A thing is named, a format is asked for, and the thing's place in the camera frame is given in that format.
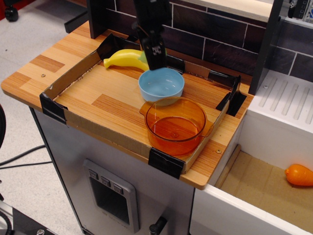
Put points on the black chair caster wheel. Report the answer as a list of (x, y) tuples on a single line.
[(11, 14)]

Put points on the white toy sink unit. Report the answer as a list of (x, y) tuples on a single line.
[(248, 193)]

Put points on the yellow plastic banana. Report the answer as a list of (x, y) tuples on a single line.
[(126, 58)]

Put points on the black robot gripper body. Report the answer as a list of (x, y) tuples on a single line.
[(151, 15)]

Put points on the orange transparent plastic pot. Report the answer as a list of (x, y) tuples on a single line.
[(176, 125)]

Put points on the green plastic pear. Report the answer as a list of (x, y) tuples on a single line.
[(155, 55)]

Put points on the light blue bowl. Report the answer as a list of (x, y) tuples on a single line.
[(162, 83)]

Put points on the silver toy dishwasher cabinet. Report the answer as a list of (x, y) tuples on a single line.
[(111, 192)]

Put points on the orange plastic carrot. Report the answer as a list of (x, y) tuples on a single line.
[(299, 175)]

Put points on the dark grey vertical post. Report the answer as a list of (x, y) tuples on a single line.
[(268, 46)]

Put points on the black dishwasher door knob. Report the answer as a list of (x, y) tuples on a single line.
[(156, 229)]

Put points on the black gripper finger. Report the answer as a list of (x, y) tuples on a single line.
[(143, 44), (156, 41)]

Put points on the cardboard fence with black tape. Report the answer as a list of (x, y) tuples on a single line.
[(105, 104)]

